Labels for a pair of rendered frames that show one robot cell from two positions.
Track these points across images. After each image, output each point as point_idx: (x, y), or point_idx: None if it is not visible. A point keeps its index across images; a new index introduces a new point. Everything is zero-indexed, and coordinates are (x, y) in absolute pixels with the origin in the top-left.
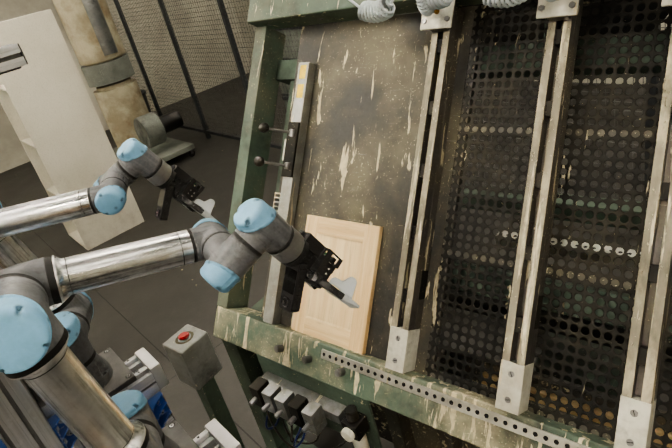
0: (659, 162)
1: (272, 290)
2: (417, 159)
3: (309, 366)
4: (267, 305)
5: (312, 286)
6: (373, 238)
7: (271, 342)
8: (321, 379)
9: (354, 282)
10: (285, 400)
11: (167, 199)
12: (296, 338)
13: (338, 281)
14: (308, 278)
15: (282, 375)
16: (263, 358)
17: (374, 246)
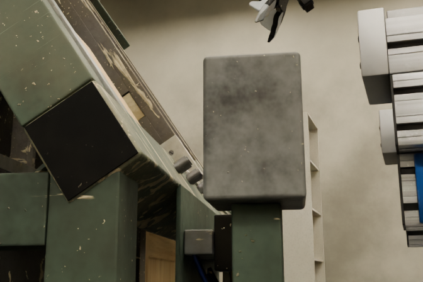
0: (132, 63)
1: (106, 80)
2: None
3: (195, 191)
4: (120, 103)
5: (267, 14)
6: (94, 56)
7: (169, 162)
8: (206, 204)
9: (262, 22)
10: None
11: None
12: (168, 154)
13: (270, 14)
14: None
15: (192, 226)
16: (184, 192)
17: (101, 65)
